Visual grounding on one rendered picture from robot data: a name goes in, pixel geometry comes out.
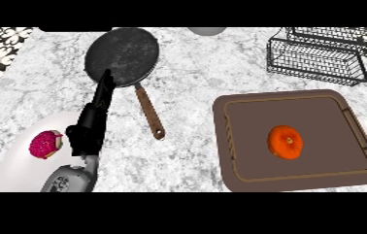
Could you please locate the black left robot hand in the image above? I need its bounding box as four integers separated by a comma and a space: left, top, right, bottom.
65, 68, 118, 157

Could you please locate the orange squash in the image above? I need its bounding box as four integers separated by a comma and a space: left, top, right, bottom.
267, 124, 305, 161

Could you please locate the brown tray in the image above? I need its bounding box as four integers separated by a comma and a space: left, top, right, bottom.
211, 88, 367, 193

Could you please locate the pink frosted cupcake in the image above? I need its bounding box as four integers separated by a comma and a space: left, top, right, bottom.
28, 129, 65, 160

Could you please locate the white plate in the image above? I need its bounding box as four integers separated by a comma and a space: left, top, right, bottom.
0, 111, 89, 193

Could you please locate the black white patterned tile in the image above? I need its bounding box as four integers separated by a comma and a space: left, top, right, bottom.
0, 26, 34, 73

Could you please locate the grey round object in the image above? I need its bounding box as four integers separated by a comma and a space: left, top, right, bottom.
186, 26, 229, 37

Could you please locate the black frying pan wooden handle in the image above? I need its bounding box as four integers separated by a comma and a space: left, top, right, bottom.
83, 27, 167, 141

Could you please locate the black wire tiered basket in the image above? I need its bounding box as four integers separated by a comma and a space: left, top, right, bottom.
265, 26, 367, 87

